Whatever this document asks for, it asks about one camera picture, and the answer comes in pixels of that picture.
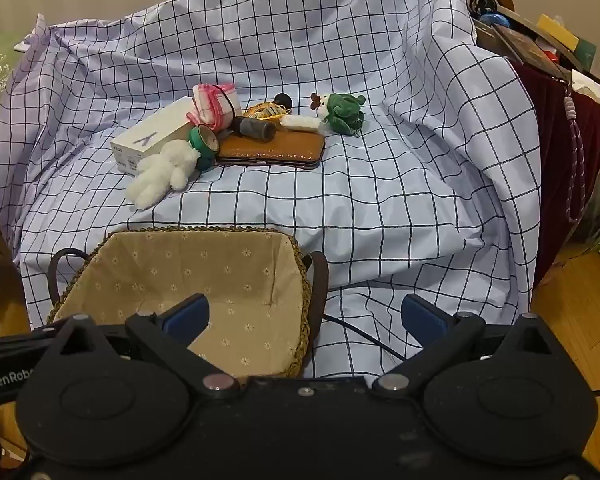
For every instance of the blue checkered bed sheet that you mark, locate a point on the blue checkered bed sheet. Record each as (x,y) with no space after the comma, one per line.
(330,185)

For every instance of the blue ball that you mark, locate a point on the blue ball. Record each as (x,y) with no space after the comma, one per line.
(491,20)

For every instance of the green tape roll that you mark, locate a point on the green tape roll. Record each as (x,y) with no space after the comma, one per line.
(205,157)

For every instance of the maroon velvet cloth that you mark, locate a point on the maroon velvet cloth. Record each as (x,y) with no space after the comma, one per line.
(550,160)

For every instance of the white gauze packet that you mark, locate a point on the white gauze packet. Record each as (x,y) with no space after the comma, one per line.
(300,123)

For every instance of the white plush bear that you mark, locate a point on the white plush bear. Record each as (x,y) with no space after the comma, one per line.
(160,172)

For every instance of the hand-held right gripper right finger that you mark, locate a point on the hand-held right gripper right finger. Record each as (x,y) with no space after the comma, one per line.
(422,317)

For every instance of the black round ball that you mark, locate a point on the black round ball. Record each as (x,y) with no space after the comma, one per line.
(282,101)

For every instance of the yellow book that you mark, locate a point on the yellow book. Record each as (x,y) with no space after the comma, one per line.
(557,30)

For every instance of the brown leather case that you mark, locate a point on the brown leather case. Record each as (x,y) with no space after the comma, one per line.
(275,150)

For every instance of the orange embroidered pouch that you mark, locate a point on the orange embroidered pouch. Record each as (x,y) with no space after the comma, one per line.
(260,110)

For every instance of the black cylinder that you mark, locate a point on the black cylinder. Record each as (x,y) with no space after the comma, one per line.
(252,129)

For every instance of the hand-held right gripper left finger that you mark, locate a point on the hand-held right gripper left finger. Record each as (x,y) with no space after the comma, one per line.
(187,315)

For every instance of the dark hardcover book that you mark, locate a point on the dark hardcover book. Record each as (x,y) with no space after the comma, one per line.
(525,47)

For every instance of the green plush toy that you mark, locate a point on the green plush toy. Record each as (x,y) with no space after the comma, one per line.
(342,110)

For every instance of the white tissue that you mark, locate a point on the white tissue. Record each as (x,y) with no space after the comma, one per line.
(587,85)

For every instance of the white cardboard phone box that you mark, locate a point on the white cardboard phone box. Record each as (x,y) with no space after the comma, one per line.
(150,140)

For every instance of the pink and white cloth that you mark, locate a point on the pink and white cloth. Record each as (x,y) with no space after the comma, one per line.
(212,105)

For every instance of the woven basket with fabric lining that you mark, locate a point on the woven basket with fabric lining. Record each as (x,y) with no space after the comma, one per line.
(205,270)

